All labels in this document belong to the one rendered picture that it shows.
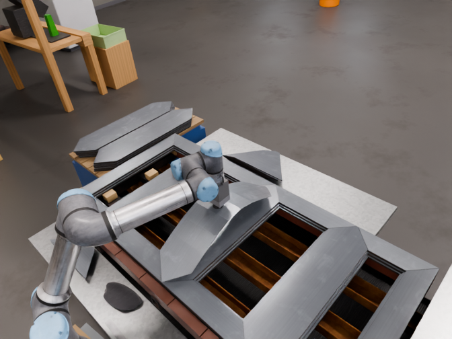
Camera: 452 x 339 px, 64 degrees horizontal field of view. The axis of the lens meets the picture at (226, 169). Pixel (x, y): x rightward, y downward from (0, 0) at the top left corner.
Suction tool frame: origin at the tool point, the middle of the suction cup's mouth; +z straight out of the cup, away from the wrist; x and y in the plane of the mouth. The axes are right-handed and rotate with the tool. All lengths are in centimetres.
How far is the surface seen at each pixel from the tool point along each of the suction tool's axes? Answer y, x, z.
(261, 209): -5.4, -22.2, 15.7
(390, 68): 63, -392, 99
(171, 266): 0.0, 28.5, 9.0
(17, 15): 390, -92, -2
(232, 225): -1.1, -6.3, 15.8
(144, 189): 52, 2, 16
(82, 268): 45, 47, 28
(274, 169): 10, -56, 21
